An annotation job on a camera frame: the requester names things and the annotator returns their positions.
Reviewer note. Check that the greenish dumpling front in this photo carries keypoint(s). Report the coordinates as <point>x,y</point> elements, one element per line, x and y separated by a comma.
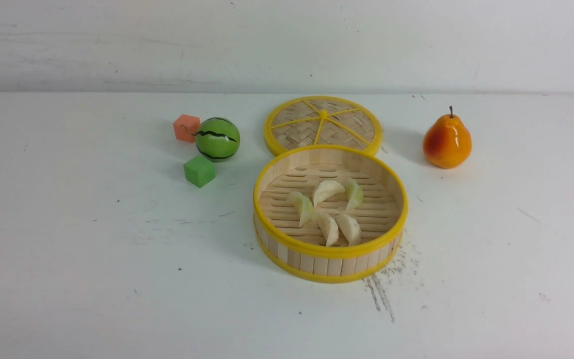
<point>303,206</point>

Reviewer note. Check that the greenish dumpling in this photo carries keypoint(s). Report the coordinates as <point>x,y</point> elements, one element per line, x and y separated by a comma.
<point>354,194</point>
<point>303,206</point>

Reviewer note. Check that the white dumpling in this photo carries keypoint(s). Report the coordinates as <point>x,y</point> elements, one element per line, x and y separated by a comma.
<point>329,228</point>
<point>350,228</point>
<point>325,190</point>

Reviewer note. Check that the woven bamboo steamer lid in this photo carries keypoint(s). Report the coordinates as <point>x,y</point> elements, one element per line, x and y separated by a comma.
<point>321,120</point>

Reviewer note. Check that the bamboo steamer tray yellow rim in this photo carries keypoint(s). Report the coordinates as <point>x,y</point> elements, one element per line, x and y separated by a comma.
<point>302,250</point>

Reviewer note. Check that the green striped watermelon ball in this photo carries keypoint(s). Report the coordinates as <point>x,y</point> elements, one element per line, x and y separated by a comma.
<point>218,139</point>

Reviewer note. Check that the green foam cube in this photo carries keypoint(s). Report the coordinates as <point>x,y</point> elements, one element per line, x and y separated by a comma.
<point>199,171</point>

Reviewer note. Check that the orange foam cube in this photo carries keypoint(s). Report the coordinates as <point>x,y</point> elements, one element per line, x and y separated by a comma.
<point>185,127</point>

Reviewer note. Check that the orange toy pear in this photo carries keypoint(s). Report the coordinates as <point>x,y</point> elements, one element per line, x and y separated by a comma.
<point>448,143</point>

